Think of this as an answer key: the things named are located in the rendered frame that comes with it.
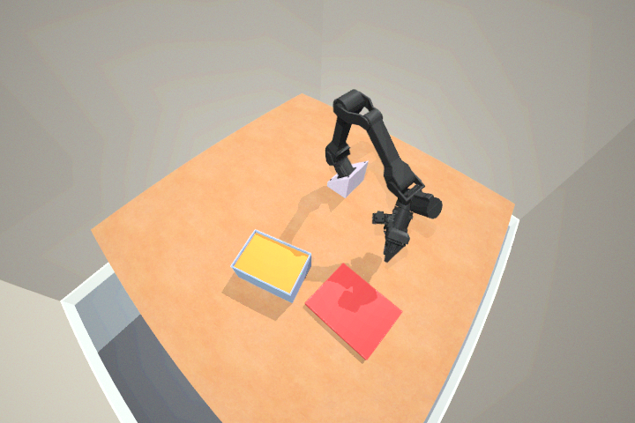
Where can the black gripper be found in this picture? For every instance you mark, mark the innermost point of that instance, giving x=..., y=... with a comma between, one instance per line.
x=396, y=236

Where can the red rectangular lid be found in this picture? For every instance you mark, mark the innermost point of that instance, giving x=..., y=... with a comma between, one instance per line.
x=354, y=310

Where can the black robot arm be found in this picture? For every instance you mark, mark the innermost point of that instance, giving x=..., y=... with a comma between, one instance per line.
x=397, y=173

